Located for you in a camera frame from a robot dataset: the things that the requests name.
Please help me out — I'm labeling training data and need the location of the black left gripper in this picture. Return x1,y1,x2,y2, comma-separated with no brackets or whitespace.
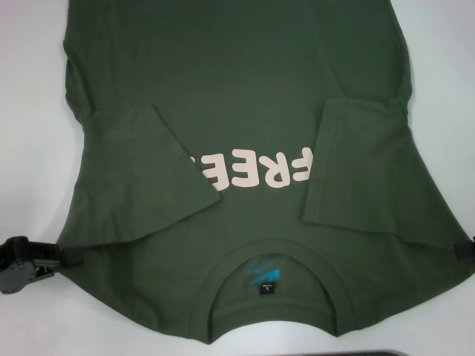
0,237,85,296

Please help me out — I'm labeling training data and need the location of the dark green FREE t-shirt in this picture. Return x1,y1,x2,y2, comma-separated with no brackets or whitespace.
49,0,475,339

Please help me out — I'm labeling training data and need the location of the dark flat device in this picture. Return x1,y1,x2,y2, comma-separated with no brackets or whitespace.
335,348,406,356

